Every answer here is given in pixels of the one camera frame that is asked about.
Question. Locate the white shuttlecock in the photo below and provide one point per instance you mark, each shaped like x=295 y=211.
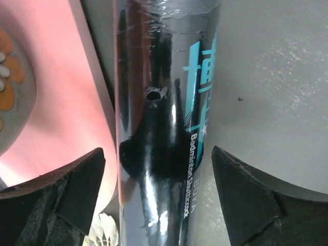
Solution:
x=103 y=231

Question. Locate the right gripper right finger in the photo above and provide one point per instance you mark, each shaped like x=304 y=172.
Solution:
x=260 y=209

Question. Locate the pink three-tier shelf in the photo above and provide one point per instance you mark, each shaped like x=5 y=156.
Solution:
x=73 y=113

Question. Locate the black shuttlecock tube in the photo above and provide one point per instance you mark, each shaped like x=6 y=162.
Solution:
x=165 y=54

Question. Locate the patterned grey bowl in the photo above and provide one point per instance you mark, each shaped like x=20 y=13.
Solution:
x=18 y=89

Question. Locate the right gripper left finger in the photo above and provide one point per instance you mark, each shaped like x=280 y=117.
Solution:
x=55 y=208

